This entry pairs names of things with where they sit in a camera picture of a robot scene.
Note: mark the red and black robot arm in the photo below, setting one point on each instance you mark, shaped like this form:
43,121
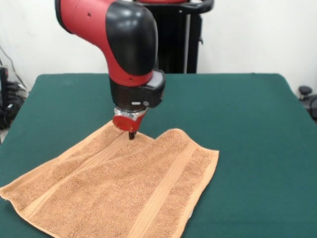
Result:
123,44

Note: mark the black equipment pile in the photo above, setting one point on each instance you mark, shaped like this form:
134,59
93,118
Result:
7,116

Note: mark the grey chair base leg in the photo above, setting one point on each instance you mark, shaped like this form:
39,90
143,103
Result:
305,90

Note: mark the dark green table cloth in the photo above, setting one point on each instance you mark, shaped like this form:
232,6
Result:
247,111

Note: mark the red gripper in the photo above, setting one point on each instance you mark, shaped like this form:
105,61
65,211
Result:
126,123

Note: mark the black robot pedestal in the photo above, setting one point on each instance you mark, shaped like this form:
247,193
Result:
183,44

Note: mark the tan terry towel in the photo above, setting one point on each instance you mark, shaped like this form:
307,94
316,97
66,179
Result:
111,186

